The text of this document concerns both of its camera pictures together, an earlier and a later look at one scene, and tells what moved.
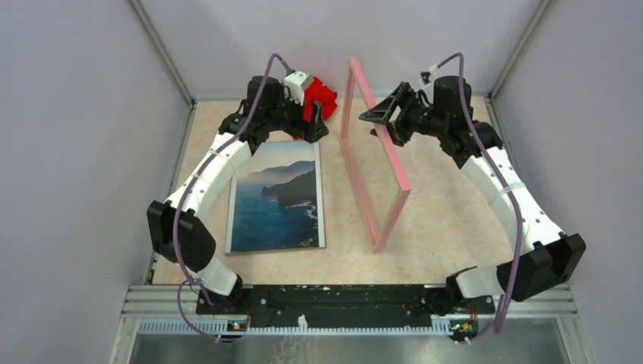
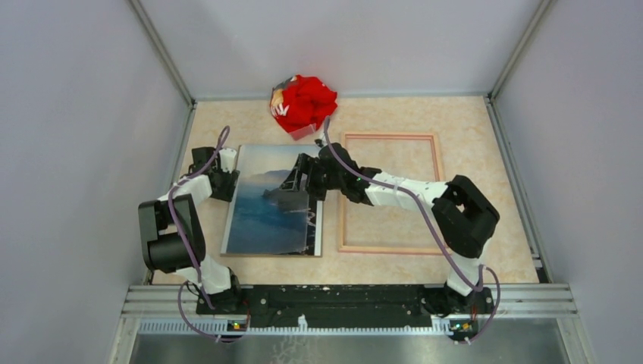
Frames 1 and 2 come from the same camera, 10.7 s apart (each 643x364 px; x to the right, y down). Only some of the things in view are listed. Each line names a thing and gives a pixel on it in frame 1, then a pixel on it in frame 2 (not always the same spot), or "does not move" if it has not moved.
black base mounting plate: x=343 y=305 does not move
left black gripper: x=309 y=133 → x=227 y=192
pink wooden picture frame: x=355 y=171 → x=342 y=249
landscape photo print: x=277 y=199 does not move
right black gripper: x=403 y=97 → x=306 y=165
